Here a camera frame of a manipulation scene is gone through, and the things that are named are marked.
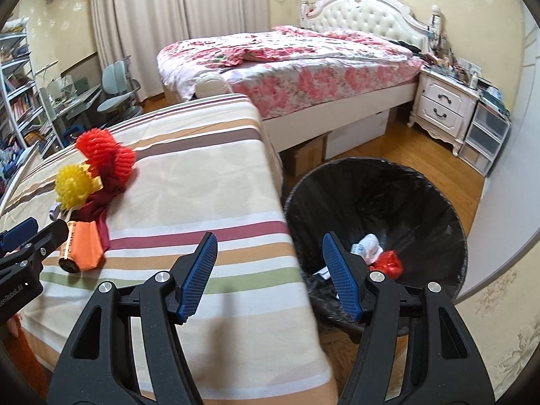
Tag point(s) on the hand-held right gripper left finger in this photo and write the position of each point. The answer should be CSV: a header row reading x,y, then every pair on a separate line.
x,y
198,274

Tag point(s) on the grey desk chair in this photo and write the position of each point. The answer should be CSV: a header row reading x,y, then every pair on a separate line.
x,y
118,80

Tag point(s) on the beige curtains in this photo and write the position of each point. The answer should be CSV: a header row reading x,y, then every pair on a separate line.
x,y
177,21

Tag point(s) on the clear plastic drawer unit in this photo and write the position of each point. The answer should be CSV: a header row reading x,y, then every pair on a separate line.
x,y
485,135

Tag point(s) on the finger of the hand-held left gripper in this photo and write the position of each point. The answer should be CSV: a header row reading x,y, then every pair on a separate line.
x,y
50,236
17,234

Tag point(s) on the white box under bed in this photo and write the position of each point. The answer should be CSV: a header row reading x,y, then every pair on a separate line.
x,y
358,135

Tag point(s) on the white bag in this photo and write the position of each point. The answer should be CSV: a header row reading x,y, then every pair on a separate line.
x,y
367,247

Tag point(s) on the white nightstand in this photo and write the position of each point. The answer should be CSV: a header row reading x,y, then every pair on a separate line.
x,y
443,107

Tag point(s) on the red plastic bag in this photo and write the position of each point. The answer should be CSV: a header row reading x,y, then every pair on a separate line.
x,y
386,263

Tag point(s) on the white bed with tufted headboard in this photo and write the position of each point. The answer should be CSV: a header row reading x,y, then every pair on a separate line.
x,y
363,17

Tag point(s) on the clutter of bottles on nightstand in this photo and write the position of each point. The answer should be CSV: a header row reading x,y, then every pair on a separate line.
x,y
451,67

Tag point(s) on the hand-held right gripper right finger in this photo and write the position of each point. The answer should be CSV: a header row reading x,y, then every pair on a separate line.
x,y
341,274

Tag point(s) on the dark red mesh cloth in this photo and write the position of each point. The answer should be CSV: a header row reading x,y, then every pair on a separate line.
x,y
107,190

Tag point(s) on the black lined trash bin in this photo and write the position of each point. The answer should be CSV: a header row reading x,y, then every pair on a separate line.
x,y
379,198

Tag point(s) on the red foam fruit net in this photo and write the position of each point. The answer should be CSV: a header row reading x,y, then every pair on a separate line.
x,y
99,145

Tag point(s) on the cardboard box under bed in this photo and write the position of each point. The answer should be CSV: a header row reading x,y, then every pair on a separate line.
x,y
306,156

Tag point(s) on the white bookshelf with books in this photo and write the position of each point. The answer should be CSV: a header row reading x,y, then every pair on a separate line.
x,y
19,93

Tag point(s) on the stack of books and boxes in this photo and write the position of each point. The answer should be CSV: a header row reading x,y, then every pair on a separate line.
x,y
495,97

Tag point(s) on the white study desk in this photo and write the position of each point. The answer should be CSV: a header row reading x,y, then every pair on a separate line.
x,y
74,101

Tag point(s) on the white wardrobe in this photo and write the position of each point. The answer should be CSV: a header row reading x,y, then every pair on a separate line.
x,y
514,156

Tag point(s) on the pink floral duvet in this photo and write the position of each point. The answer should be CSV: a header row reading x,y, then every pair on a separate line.
x,y
295,67

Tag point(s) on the orange paper box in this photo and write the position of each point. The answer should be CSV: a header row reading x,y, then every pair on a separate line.
x,y
89,247

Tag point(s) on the yellow foam fruit net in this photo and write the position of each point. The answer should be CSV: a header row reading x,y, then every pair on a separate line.
x,y
75,187

